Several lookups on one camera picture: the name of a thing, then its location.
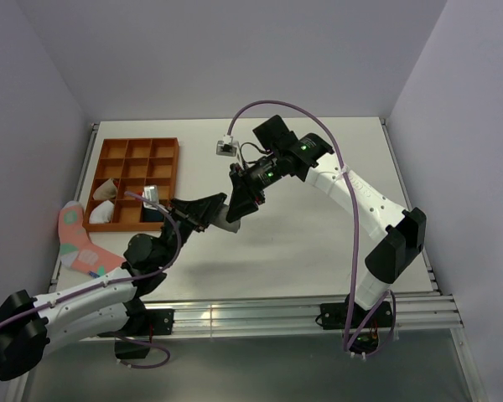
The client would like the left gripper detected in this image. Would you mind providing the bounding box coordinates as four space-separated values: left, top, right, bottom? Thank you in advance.
158 193 226 268

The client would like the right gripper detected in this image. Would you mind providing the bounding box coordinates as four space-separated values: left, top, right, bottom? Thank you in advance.
227 151 284 222

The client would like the grey striped sock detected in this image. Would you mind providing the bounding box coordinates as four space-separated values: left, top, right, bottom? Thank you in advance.
210 204 241 234

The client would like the dark blue patterned sock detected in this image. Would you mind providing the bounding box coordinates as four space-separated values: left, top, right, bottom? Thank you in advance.
141 207 164 223

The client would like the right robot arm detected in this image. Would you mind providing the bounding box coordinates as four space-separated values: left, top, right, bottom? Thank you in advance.
226 116 427 327

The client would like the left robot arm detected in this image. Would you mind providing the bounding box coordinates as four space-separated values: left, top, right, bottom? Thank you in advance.
0 193 226 381

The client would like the orange compartment tray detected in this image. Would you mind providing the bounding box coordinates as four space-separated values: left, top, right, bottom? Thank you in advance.
84 137 179 232

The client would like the beige rolled sock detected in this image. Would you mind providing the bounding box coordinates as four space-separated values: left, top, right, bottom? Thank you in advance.
92 178 118 201

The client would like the white rolled sock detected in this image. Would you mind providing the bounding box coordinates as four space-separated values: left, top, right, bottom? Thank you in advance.
89 200 114 224

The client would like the pink green sock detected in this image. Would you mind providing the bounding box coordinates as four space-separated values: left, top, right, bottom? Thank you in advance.
58 201 125 278

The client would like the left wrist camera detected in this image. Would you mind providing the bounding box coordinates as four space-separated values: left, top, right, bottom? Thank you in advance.
142 185 159 209

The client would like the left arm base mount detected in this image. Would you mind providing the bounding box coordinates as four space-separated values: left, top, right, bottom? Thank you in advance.
98 309 174 370

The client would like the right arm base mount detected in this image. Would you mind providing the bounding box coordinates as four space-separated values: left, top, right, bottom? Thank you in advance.
315 300 396 355

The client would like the aluminium frame rail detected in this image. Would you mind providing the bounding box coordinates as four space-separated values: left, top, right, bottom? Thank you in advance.
146 293 464 339

